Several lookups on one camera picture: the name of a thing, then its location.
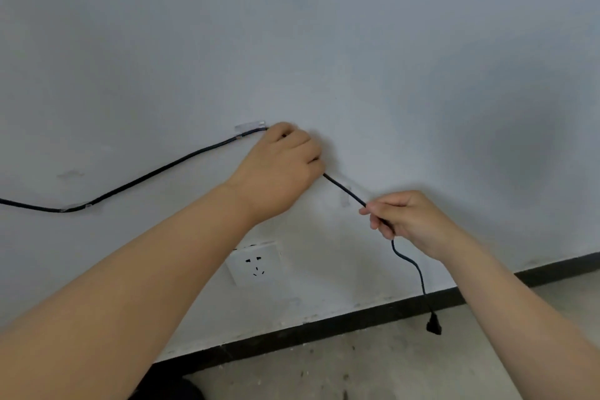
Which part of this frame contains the person's left hand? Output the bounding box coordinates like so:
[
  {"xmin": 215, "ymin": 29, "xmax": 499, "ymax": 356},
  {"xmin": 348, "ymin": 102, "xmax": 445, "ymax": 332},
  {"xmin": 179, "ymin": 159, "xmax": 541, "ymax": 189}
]
[{"xmin": 226, "ymin": 122, "xmax": 325, "ymax": 227}]

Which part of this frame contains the person's left forearm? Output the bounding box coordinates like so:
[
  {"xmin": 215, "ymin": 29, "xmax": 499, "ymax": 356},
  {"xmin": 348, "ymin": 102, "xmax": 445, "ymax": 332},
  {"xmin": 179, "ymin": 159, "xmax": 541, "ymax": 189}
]
[{"xmin": 0, "ymin": 182, "xmax": 264, "ymax": 400}]

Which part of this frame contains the white wall socket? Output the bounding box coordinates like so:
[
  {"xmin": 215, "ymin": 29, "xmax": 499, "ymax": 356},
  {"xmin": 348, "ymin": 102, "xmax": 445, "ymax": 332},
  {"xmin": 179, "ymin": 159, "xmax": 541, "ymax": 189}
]
[{"xmin": 225, "ymin": 240, "xmax": 285, "ymax": 288}]

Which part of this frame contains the person's right hand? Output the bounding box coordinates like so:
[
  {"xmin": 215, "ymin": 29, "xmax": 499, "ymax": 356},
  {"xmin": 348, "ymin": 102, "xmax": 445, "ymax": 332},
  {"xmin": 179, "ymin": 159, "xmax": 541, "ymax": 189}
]
[{"xmin": 359, "ymin": 190, "xmax": 469, "ymax": 264}]

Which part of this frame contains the black baseboard strip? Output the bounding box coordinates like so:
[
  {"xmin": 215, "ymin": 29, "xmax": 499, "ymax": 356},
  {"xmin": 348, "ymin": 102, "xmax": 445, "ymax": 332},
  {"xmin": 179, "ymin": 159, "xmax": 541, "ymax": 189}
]
[{"xmin": 152, "ymin": 252, "xmax": 600, "ymax": 363}]

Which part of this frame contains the person's right forearm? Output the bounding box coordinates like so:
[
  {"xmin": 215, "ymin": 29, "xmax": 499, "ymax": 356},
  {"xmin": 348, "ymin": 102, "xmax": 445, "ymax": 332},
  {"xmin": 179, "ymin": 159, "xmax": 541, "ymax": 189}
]
[{"xmin": 441, "ymin": 228, "xmax": 600, "ymax": 400}]

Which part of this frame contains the person's black trouser leg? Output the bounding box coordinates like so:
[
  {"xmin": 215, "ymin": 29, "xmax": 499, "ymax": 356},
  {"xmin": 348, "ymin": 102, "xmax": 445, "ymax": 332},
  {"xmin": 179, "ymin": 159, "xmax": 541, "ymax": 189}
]
[{"xmin": 128, "ymin": 362, "xmax": 205, "ymax": 400}]

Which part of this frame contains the black cable with plug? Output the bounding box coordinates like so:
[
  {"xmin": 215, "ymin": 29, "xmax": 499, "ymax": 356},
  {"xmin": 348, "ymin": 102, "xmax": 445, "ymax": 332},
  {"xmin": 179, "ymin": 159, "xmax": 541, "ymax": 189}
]
[{"xmin": 0, "ymin": 125, "xmax": 442, "ymax": 335}]

